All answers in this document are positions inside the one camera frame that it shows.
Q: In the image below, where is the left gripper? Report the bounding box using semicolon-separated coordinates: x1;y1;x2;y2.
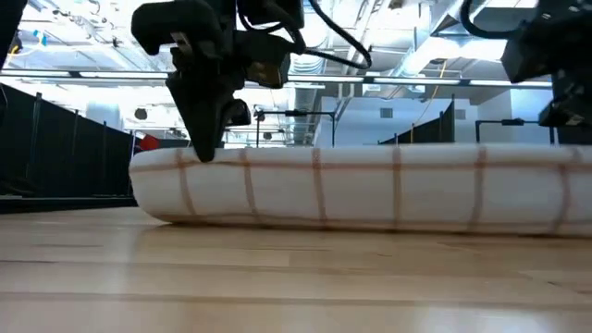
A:
165;0;306;163

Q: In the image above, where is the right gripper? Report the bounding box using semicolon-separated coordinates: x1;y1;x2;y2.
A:
500;0;592;129

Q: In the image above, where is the white checked towel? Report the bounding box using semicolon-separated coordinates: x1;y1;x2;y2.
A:
129;143;592;238

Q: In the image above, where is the red object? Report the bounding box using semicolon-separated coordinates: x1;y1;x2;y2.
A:
138;133;161;152

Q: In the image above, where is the black partition panel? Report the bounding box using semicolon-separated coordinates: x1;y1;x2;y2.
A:
0;82;140;199
378;99;457;145

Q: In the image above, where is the long strip light bar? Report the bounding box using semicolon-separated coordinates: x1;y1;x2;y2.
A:
0;68;554;89

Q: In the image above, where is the black metal frame stand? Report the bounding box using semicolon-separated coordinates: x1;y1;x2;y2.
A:
255;108;337;148
475;117;556;144

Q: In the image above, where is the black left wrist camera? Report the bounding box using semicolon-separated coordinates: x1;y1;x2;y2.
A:
130;0;226;56

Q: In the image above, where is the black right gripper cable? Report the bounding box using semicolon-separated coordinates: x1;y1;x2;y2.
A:
460;0;526;41

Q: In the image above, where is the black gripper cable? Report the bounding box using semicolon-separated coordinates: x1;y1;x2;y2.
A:
460;0;526;41
238;0;373;70

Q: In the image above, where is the yellow hanging cable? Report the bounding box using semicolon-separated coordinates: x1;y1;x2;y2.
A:
409;59;448;144

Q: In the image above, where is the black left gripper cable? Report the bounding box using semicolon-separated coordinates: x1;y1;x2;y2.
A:
238;0;373;70

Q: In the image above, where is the black aluminium table frame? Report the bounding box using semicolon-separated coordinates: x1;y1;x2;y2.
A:
0;196;139;215

